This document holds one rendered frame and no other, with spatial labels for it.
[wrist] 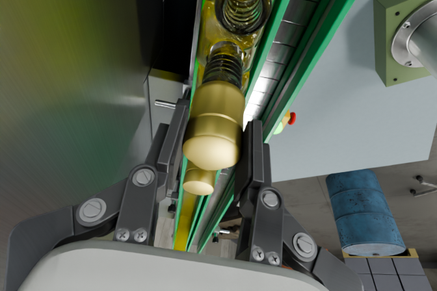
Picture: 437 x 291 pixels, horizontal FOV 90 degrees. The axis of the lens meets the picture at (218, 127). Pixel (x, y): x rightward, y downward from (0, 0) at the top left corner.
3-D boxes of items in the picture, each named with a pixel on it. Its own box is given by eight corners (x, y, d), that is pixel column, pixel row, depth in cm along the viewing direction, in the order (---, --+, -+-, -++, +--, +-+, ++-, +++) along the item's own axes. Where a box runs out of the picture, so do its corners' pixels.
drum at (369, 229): (377, 184, 268) (407, 258, 216) (329, 190, 292) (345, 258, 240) (374, 162, 236) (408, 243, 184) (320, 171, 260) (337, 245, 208)
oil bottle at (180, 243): (180, 215, 114) (166, 280, 95) (191, 217, 114) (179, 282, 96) (179, 219, 118) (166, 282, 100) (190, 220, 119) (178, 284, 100)
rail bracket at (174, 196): (165, 171, 81) (154, 207, 72) (183, 175, 81) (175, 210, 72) (165, 176, 84) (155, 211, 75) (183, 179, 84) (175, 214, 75)
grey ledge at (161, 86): (159, 52, 54) (144, 80, 47) (194, 60, 55) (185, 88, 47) (162, 199, 125) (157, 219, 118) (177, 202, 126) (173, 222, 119)
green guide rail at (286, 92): (346, -52, 28) (367, -36, 23) (354, -50, 28) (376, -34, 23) (196, 246, 160) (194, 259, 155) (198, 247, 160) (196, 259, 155)
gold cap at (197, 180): (225, 157, 26) (221, 192, 23) (203, 165, 28) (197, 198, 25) (205, 141, 24) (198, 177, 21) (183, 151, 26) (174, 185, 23)
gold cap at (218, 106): (196, 75, 14) (181, 127, 11) (251, 86, 14) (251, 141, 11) (191, 113, 16) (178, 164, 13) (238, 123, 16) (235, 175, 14)
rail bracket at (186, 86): (166, 70, 47) (145, 115, 38) (197, 77, 47) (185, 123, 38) (166, 85, 50) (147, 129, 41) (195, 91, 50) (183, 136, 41)
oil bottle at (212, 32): (222, -48, 30) (196, 16, 16) (261, -38, 31) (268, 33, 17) (215, -4, 35) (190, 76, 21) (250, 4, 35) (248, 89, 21)
